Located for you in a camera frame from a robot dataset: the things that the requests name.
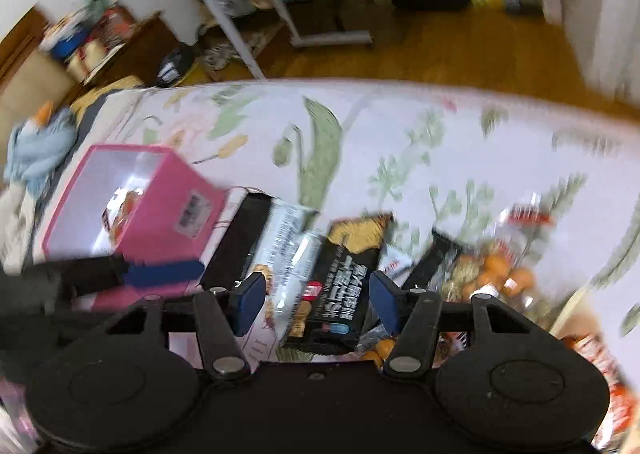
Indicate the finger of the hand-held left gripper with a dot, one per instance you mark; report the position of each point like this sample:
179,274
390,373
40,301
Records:
162,274

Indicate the light blue cloth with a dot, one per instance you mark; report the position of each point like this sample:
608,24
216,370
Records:
42,144

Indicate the wooden nightstand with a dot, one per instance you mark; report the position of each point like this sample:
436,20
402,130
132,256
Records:
30,69

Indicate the pink storage box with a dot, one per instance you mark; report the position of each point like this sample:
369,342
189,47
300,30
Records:
167,194

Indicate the white clothes rack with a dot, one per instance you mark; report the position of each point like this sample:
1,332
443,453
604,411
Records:
235,34

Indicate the white cloth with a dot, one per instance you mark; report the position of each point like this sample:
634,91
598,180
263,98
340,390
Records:
12,229

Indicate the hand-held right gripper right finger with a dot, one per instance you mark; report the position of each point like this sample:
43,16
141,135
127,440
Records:
384,303

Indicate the floral bedsheet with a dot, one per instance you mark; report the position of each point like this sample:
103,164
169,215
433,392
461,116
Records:
400,134

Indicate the dark shoe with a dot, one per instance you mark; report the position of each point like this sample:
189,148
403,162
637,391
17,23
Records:
174,65

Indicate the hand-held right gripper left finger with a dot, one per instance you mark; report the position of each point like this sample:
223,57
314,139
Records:
248,305

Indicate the instant noodle packet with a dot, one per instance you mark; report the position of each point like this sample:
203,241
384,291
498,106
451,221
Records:
602,374

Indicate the small white red packet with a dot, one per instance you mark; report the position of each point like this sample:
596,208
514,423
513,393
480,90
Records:
395,262

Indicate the flat black snack packet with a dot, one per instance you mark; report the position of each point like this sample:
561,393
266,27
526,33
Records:
239,244

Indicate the clear bag of orange snacks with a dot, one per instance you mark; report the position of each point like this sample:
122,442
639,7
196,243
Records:
492,269

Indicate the red white snack packet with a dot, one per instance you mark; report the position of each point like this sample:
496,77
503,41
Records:
121,214

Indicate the black yellow snack packet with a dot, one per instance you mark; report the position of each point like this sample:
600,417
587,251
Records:
340,269

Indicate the clutter pile on nightstand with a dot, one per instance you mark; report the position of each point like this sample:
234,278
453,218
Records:
85,36

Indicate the white silver snack packet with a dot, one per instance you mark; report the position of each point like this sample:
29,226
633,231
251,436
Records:
287,239

